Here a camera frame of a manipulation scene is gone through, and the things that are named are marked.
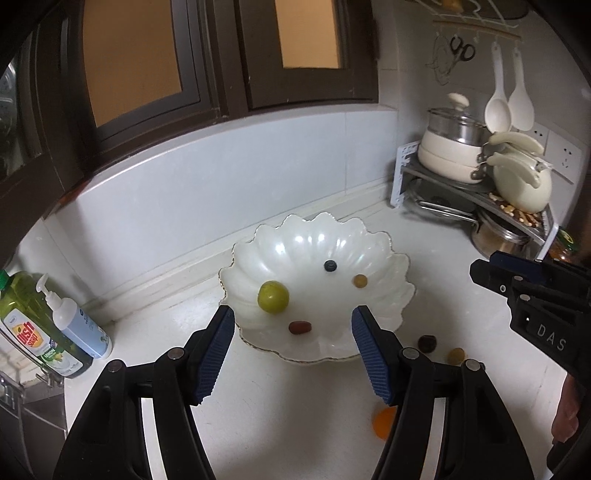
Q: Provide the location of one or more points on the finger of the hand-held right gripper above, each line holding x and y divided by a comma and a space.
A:
489, 274
517, 265

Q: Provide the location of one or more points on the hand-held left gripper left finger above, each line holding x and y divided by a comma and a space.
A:
214, 355

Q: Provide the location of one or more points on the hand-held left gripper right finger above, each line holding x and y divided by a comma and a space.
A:
371, 355

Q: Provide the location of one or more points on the dark purple grape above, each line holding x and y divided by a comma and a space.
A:
427, 343

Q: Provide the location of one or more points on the small orange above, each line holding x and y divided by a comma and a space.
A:
383, 422

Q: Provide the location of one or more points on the yellow-brown grape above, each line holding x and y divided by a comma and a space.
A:
455, 355
359, 280

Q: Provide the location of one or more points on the red cherry tomato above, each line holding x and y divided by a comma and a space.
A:
300, 327

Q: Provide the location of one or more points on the green tomato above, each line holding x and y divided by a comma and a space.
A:
273, 298

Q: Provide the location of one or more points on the blueberry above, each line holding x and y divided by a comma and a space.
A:
330, 265

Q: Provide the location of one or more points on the white scalloped bowl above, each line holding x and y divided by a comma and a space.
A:
314, 244

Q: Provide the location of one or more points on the person's right hand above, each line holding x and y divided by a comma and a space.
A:
568, 410

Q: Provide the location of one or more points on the red sauce glass jar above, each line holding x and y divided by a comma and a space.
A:
563, 247

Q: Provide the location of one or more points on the wooden bead trivet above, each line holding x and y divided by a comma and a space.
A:
517, 213

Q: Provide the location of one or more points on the glass pot lid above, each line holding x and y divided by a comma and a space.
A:
443, 210

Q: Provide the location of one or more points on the cream kettle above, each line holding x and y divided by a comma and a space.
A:
521, 184

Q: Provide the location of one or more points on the white power outlet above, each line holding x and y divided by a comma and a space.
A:
565, 157
538, 136

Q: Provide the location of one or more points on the cream saucepan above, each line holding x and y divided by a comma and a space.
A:
443, 154

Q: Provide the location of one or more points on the grey corner shelf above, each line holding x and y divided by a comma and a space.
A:
401, 175

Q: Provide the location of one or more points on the white pump bottle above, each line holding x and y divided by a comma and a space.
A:
83, 332

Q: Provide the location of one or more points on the white soup ladle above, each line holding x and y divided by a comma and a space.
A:
496, 110

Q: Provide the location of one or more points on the steel steamer pot with lid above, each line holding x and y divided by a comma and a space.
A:
455, 122

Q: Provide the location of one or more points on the white rice paddle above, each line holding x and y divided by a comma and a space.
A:
521, 101

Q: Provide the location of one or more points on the green dish soap bottle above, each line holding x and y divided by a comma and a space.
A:
32, 332

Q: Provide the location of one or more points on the black scissors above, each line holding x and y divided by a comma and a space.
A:
464, 50

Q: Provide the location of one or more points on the brown open window sash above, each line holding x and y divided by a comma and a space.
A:
41, 138

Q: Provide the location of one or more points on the brown window frame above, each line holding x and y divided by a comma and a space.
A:
226, 55

